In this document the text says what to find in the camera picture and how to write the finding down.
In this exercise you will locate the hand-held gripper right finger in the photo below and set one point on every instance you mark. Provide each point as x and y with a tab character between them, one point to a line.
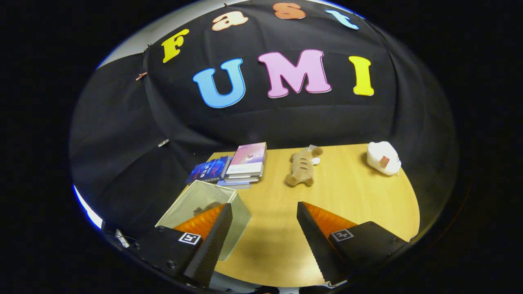
318	249

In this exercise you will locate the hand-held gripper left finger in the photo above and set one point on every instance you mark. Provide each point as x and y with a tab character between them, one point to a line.
210	249

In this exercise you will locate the brown slipper shoe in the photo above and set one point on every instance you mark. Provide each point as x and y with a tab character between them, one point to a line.
204	209

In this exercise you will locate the pale green fabric storage box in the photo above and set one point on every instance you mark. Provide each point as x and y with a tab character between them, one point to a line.
196	194

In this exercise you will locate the pale blue book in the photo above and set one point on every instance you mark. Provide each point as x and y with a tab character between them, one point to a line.
235	184

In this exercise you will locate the grey book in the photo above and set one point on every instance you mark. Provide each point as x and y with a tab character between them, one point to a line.
243	178

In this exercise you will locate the tan plush toy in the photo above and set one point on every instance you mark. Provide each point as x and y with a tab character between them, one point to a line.
300	167

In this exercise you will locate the pink book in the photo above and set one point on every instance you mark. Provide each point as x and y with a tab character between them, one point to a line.
247	157

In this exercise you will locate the white plush toy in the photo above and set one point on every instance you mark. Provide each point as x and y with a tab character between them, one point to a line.
382	157

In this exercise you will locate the silver clip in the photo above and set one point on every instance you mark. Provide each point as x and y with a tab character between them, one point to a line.
163	142

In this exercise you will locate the lit monitor screen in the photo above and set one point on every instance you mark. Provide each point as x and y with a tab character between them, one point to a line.
88	208

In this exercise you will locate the red clip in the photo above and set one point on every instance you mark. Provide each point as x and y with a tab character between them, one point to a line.
141	76

